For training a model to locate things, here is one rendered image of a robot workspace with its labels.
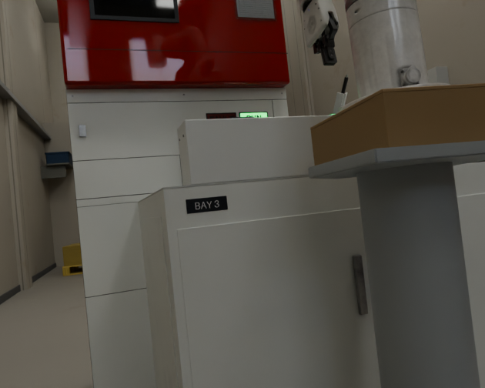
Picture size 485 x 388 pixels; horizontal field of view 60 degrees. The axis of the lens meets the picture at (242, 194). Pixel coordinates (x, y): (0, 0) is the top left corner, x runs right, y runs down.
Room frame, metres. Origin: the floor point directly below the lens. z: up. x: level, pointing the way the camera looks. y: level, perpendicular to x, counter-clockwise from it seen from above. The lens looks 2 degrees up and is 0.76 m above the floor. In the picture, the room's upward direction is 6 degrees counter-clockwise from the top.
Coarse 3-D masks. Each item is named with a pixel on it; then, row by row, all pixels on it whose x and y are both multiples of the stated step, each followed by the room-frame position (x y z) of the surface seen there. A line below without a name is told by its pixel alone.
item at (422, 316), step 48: (432, 144) 0.57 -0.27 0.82; (480, 144) 0.59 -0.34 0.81; (384, 192) 0.69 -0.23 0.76; (432, 192) 0.66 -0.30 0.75; (384, 240) 0.69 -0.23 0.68; (432, 240) 0.66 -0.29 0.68; (384, 288) 0.70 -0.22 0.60; (432, 288) 0.66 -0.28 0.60; (384, 336) 0.72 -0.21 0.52; (432, 336) 0.67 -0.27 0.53; (384, 384) 0.73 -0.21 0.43; (432, 384) 0.67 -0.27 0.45
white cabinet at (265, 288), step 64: (192, 192) 0.88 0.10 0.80; (256, 192) 0.93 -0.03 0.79; (320, 192) 0.98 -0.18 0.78; (192, 256) 0.88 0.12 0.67; (256, 256) 0.92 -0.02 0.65; (320, 256) 0.97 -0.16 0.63; (192, 320) 0.87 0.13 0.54; (256, 320) 0.92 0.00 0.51; (320, 320) 0.97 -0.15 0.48; (192, 384) 0.87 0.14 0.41; (256, 384) 0.91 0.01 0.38; (320, 384) 0.96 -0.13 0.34
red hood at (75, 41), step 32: (64, 0) 1.35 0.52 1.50; (96, 0) 1.38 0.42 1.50; (128, 0) 1.41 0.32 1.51; (160, 0) 1.45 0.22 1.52; (192, 0) 1.49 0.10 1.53; (224, 0) 1.53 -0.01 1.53; (256, 0) 1.57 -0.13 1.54; (64, 32) 1.35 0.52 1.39; (96, 32) 1.38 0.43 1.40; (128, 32) 1.41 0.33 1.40; (160, 32) 1.45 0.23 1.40; (192, 32) 1.49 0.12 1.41; (224, 32) 1.53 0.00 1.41; (256, 32) 1.57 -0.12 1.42; (64, 64) 1.35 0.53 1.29; (96, 64) 1.38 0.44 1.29; (128, 64) 1.41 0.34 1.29; (160, 64) 1.45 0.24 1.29; (192, 64) 1.48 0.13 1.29; (224, 64) 1.52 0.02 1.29; (256, 64) 1.56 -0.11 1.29
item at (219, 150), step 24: (192, 120) 0.89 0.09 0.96; (216, 120) 0.91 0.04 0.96; (240, 120) 0.92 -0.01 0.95; (264, 120) 0.94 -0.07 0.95; (288, 120) 0.96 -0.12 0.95; (312, 120) 0.98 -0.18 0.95; (192, 144) 0.89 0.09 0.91; (216, 144) 0.90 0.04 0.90; (240, 144) 0.92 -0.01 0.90; (264, 144) 0.94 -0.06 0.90; (288, 144) 0.96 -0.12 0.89; (312, 144) 0.98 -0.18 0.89; (192, 168) 0.89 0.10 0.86; (216, 168) 0.90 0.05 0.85; (240, 168) 0.92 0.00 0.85; (264, 168) 0.94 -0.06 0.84; (288, 168) 0.96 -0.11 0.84
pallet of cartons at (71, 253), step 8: (64, 248) 6.51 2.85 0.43; (72, 248) 6.53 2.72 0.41; (80, 248) 6.55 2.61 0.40; (64, 256) 6.51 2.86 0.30; (72, 256) 6.53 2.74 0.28; (80, 256) 6.55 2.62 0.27; (64, 264) 6.51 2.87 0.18; (72, 264) 6.53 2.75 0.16; (80, 264) 6.55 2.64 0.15; (64, 272) 6.48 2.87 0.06; (72, 272) 6.84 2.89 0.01; (80, 272) 6.60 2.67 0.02
